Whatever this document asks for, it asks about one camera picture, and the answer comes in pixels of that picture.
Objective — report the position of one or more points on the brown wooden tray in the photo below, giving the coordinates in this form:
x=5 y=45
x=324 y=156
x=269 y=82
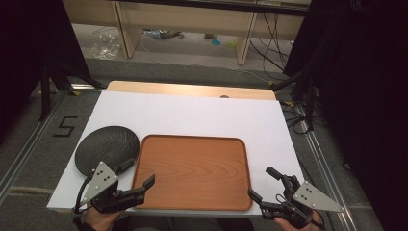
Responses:
x=192 y=173

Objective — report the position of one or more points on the blue round lid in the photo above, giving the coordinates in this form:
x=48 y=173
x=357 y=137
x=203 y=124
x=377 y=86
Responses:
x=216 y=42

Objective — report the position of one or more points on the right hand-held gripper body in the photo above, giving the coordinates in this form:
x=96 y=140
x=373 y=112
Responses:
x=306 y=199

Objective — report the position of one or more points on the black curtain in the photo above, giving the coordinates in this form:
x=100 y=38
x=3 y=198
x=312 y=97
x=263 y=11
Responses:
x=369 y=80
x=25 y=48

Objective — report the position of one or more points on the metal floor rail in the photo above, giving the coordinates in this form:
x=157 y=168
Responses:
x=33 y=139
x=320 y=162

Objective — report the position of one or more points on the person's left hand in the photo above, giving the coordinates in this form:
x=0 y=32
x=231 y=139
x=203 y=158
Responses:
x=100 y=220

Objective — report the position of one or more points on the black round placemat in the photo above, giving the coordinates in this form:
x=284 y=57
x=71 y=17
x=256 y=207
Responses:
x=107 y=147

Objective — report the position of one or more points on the light wooden table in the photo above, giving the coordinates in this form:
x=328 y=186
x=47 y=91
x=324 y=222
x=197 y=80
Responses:
x=179 y=89

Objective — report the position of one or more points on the white table sheet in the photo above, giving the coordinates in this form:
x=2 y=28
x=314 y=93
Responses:
x=192 y=115

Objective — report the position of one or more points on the clear crumpled plastic bag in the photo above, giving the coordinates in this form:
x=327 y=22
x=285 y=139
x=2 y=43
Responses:
x=104 y=46

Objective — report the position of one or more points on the person's right hand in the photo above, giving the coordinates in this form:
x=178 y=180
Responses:
x=296 y=226

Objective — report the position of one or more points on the black metal stand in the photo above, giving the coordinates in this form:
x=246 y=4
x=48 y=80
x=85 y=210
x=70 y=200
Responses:
x=45 y=96
x=310 y=106

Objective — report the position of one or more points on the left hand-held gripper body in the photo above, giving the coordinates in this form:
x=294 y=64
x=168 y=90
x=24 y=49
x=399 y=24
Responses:
x=101 y=179

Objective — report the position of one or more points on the crumpled shiny wrapper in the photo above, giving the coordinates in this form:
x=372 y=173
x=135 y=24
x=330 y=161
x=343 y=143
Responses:
x=162 y=33

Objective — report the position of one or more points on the green round lid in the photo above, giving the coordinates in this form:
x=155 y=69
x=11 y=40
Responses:
x=231 y=45

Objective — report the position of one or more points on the beige wooden shelf unit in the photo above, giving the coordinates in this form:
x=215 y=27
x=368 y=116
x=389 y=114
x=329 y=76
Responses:
x=186 y=19

